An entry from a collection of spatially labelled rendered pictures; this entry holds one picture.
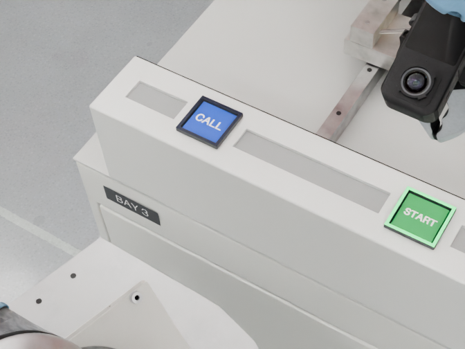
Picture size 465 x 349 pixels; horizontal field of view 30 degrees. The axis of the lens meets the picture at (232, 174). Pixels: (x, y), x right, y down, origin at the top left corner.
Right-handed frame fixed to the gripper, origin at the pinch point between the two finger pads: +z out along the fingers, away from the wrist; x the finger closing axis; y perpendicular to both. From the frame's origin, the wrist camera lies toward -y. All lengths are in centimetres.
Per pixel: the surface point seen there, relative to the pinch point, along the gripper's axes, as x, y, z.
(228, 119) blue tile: 24.4, 2.1, 14.2
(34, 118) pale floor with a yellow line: 117, 43, 110
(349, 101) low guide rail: 17.7, 20.4, 25.6
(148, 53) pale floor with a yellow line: 105, 77, 110
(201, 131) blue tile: 26.1, -1.0, 14.2
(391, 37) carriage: 17.0, 30.8, 22.6
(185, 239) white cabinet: 28.8, -3.9, 35.1
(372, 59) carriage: 18.1, 27.5, 24.5
